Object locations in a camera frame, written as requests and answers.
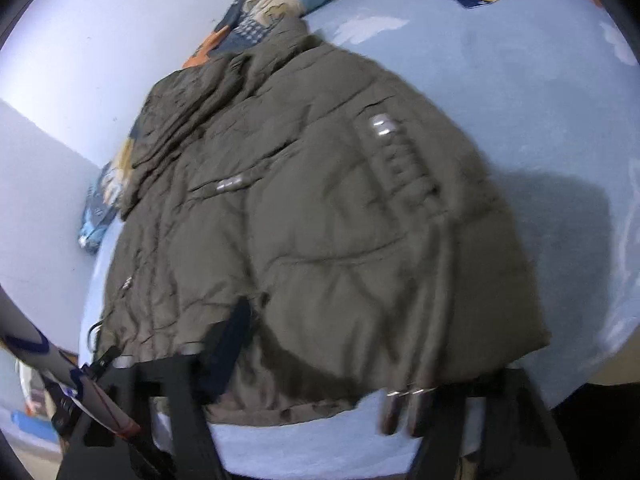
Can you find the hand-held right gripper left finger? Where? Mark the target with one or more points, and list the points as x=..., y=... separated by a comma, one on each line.
x=234, y=342

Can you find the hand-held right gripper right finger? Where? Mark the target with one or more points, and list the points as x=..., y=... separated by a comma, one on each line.
x=500, y=410

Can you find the olive puffer jacket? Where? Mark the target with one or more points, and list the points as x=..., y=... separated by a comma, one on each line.
x=325, y=210

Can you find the light blue cloud bed sheet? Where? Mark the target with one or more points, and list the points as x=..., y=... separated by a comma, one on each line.
x=500, y=85

